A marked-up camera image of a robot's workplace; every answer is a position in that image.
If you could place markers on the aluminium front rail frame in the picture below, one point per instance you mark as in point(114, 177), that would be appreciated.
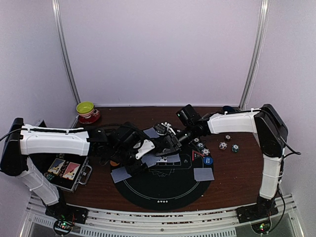
point(223, 222)

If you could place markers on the green bowl on red saucer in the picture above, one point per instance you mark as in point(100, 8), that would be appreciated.
point(87, 113)

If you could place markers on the blue white poker chip stack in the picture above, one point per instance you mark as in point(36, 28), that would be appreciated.
point(223, 145)

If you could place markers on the blue card box in case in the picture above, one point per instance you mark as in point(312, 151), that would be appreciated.
point(56, 166)

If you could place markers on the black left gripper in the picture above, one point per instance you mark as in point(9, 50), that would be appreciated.
point(136, 169)

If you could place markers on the red black triangle marker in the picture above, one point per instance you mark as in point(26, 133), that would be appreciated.
point(196, 155)

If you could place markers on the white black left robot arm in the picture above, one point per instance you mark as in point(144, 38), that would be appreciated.
point(24, 140)

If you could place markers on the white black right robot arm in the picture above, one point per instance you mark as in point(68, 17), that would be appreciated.
point(272, 134)

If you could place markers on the blue card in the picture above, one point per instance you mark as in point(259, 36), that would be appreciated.
point(203, 174)
point(151, 132)
point(119, 174)

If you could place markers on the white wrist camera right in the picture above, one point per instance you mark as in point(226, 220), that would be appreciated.
point(164, 128)

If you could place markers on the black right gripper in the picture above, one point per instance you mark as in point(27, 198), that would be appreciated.
point(172, 141)

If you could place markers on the orange round blind button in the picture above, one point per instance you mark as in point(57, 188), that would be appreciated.
point(112, 163)

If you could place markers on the dark blue enamel mug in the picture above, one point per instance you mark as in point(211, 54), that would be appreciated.
point(229, 109)

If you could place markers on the round black poker mat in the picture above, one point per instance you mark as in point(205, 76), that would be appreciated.
point(166, 186)

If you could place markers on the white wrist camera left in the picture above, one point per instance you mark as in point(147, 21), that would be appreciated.
point(143, 148)

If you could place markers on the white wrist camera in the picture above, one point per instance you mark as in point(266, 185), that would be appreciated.
point(143, 148)
point(164, 128)

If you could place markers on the aluminium poker case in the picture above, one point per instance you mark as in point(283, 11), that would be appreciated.
point(81, 178)

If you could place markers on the red card box in case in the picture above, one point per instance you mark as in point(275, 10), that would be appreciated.
point(71, 171)

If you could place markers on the green poker chip stack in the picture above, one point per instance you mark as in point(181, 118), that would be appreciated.
point(235, 148)

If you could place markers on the blue round blind button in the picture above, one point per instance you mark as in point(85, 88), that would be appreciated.
point(208, 160)

